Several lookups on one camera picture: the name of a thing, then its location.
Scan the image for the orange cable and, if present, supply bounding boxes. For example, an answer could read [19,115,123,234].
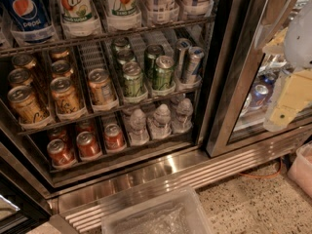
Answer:
[238,158,283,180]

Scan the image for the back silver slim can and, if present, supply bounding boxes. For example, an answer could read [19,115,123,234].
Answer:
[175,38,192,77]

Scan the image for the middle green can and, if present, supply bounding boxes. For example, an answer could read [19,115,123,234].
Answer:
[116,49,137,65]

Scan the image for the third-lane gold can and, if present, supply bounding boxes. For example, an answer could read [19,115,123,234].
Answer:
[88,68,115,105]

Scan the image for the silver slim can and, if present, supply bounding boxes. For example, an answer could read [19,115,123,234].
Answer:
[175,38,192,77]
[181,46,205,84]

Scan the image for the right water bottle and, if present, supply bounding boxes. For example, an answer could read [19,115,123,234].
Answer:
[172,98,193,134]

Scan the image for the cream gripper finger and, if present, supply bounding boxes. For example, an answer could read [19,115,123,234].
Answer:
[263,68,312,132]
[262,28,288,55]

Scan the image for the steel fridge glass door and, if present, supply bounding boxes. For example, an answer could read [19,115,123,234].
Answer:
[204,0,311,157]

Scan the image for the back left gold can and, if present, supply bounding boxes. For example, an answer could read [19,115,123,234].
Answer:
[12,54,37,69]

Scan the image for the top wire shelf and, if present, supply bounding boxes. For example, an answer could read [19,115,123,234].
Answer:
[0,16,215,58]

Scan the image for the front right green can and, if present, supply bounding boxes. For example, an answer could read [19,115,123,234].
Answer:
[152,56,175,91]

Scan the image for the right red can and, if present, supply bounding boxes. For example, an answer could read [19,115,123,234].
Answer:
[104,124,125,151]

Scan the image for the blue can behind door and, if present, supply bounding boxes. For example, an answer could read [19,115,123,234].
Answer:
[250,84,268,110]

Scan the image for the back middle red can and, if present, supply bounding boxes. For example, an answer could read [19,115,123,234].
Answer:
[76,119,96,133]

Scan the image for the green can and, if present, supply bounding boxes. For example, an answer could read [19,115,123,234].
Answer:
[123,61,143,98]
[144,44,165,80]
[116,49,137,65]
[111,37,131,54]
[152,56,175,91]

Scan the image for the second-lane gold can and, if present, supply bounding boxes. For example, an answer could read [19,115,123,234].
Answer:
[49,48,70,61]
[50,77,80,114]
[51,59,74,78]

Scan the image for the middle left gold can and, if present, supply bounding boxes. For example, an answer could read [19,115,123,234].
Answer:
[8,68,33,87]

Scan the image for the front left gold can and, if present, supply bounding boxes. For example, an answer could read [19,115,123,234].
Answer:
[7,86,50,124]

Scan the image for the back second-lane gold can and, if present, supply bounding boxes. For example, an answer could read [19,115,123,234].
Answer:
[49,48,70,61]

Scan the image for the front middle red can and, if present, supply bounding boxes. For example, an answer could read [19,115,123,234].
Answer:
[76,132,99,158]

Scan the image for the front silver slim can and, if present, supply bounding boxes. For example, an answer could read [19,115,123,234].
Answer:
[181,46,205,84]

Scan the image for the steel fridge bottom grille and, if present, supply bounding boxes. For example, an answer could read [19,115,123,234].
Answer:
[50,128,311,234]

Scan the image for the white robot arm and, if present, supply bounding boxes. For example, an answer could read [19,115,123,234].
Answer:
[263,0,312,132]

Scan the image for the back left red can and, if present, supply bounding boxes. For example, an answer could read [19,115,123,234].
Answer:
[47,127,68,142]

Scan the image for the middle second-lane gold can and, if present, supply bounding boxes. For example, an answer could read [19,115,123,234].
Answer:
[51,59,74,78]

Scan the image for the front second-lane gold can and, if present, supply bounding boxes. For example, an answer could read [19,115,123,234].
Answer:
[50,77,80,114]

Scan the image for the blue Pepsi can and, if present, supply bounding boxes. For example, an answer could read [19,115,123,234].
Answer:
[0,0,53,44]

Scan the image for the white 7up can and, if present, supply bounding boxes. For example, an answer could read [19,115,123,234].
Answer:
[104,0,137,30]
[57,0,96,36]

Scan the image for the red can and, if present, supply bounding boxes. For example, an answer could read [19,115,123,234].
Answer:
[104,124,125,151]
[76,132,99,158]
[47,138,74,166]
[76,119,96,133]
[47,127,68,142]

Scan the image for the pink plastic container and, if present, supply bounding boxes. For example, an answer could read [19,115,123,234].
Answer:
[288,141,312,198]

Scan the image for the back right green can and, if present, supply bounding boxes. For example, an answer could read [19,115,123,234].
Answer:
[144,44,165,80]

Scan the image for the front left red can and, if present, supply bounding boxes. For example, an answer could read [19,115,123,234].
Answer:
[47,138,74,166]

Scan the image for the clear plastic bin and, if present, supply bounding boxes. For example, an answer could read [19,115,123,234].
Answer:
[101,186,214,234]

